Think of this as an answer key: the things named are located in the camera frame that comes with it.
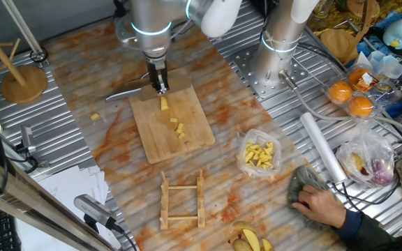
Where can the wooden paddle board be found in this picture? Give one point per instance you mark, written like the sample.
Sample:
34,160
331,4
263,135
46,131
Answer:
361,7

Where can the round wooden disc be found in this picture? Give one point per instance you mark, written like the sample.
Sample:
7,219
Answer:
337,45

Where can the silver exterior camera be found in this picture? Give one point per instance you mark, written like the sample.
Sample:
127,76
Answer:
93,207

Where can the metal tripod leg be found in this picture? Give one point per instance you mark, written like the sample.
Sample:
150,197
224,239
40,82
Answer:
23,29

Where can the wooden cutting board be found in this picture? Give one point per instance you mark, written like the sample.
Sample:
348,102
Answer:
159,146

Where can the wooden mug tree stand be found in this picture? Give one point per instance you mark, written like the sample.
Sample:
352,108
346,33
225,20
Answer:
24,85

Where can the whole brown potato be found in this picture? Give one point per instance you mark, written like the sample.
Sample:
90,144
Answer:
241,245

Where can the steel cleaver knife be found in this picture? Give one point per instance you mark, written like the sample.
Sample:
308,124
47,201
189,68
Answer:
176,85

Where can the blue cloth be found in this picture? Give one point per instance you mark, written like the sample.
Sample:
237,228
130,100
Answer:
368,47

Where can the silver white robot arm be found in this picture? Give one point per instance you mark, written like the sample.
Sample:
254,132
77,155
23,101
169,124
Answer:
152,17

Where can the orange marble pattern mat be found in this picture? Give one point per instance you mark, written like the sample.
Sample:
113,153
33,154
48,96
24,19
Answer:
222,104

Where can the stack of white papers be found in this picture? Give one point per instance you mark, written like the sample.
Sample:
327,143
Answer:
65,188

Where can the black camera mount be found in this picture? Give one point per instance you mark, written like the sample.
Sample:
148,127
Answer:
90,223

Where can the grey green cloth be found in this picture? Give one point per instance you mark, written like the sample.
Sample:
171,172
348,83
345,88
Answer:
300,176

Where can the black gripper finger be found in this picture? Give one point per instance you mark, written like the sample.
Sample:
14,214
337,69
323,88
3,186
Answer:
154,84
164,84

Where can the clear plastic measuring jug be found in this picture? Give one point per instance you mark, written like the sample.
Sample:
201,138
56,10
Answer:
386,66

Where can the small yellow potato chunk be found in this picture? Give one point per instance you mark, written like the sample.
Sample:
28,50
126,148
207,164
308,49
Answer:
182,135
173,120
95,116
178,131
188,143
180,125

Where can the wrist camera on silver bracket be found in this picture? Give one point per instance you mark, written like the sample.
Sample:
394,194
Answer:
124,35

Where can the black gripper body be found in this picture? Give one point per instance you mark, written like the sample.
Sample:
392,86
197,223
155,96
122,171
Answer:
156,69

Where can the orange fruit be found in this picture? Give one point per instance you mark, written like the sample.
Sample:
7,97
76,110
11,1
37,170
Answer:
340,92
354,76
360,106

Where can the light blue plush toy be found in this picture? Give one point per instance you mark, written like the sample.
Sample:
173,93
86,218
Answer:
398,33

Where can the wooden knife rack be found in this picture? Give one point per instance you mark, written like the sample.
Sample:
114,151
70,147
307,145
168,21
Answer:
164,202

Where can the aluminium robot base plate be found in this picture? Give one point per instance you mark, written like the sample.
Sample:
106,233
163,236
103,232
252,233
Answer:
253,82

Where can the aluminium frame rail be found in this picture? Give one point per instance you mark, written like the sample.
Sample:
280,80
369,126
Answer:
30,205

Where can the person hand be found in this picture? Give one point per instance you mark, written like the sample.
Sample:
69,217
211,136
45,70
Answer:
321,207

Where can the clear bag of potato sticks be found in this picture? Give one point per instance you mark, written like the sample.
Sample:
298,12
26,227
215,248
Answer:
258,157

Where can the white plastic wrap roll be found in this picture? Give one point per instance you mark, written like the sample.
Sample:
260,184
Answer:
321,146

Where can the clear plastic fruit container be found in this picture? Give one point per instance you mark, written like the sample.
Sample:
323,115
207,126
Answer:
382,99

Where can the clear bag of vegetables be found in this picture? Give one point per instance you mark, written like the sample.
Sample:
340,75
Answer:
365,153

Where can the small silver clamp device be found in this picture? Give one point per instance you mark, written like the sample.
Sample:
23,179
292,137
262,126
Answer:
27,136

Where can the forearm in dark sleeve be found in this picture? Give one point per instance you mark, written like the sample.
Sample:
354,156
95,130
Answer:
368,233

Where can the glass jar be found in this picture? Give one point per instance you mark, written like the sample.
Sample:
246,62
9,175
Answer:
324,8

